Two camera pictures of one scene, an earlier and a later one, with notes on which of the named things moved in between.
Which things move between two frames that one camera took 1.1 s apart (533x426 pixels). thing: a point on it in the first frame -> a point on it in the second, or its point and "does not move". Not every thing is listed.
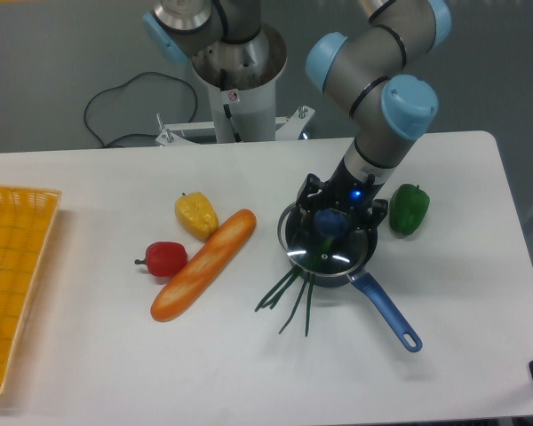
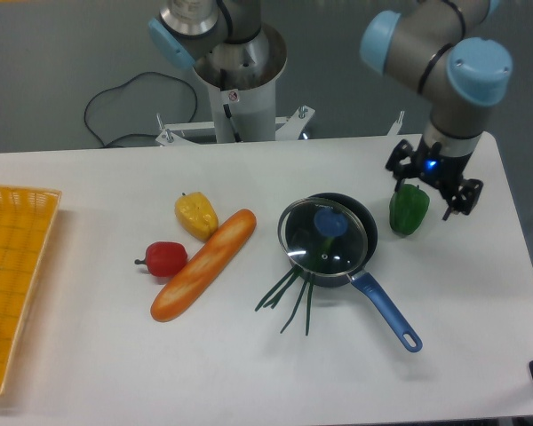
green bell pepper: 408,207 does not move
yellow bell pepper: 195,215 does not move
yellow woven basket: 16,225 does not move
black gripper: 345,191 -> 439,168
